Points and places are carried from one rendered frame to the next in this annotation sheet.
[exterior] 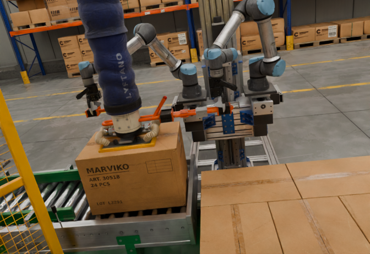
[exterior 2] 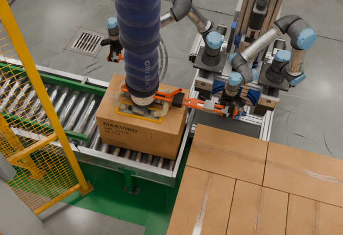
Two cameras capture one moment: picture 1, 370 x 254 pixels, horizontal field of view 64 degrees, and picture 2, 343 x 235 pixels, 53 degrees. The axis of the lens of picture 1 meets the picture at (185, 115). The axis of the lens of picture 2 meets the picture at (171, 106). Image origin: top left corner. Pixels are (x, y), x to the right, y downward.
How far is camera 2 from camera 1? 1.34 m
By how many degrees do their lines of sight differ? 35
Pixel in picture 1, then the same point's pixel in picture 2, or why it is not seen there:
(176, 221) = (164, 176)
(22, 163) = (57, 129)
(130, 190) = (135, 141)
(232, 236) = (199, 202)
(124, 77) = (148, 76)
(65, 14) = not seen: outside the picture
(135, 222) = (134, 167)
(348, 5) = not seen: outside the picture
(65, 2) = not seen: outside the picture
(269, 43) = (296, 63)
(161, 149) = (165, 131)
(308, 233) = (250, 218)
